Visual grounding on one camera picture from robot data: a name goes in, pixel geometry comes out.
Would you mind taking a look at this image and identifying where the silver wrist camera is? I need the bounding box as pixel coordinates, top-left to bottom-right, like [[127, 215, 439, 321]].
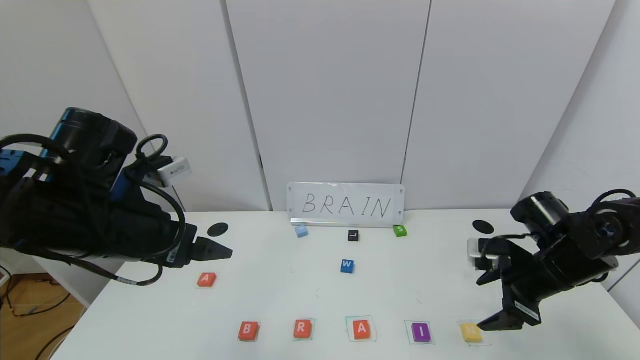
[[158, 156, 193, 188], [467, 238, 502, 272]]

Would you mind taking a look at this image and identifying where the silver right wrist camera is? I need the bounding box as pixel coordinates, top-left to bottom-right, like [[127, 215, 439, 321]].
[[467, 238, 502, 272]]

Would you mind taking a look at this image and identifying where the yellow N letter block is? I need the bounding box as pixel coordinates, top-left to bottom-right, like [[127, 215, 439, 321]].
[[460, 322, 484, 344]]

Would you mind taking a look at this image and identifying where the black left wrist camera cable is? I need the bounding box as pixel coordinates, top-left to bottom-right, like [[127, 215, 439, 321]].
[[127, 133, 187, 261]]

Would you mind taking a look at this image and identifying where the orange R letter block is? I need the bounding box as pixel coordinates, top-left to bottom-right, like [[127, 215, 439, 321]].
[[293, 319, 314, 341]]

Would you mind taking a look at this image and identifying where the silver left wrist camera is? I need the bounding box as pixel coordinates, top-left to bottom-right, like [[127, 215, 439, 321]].
[[158, 156, 193, 188]]

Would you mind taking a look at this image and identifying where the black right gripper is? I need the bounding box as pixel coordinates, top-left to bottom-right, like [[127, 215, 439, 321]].
[[476, 255, 573, 332]]

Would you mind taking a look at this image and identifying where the black floor cable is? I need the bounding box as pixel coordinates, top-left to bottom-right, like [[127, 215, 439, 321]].
[[0, 267, 71, 318], [35, 326, 76, 360]]

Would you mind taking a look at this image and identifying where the orange B letter block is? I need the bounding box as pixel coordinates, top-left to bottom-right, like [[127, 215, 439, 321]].
[[238, 321, 260, 342]]

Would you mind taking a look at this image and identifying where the white BRAIN sign board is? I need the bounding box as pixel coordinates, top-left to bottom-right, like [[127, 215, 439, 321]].
[[287, 182, 406, 228]]

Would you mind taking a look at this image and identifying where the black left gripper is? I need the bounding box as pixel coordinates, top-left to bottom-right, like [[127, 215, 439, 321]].
[[145, 220, 233, 269]]

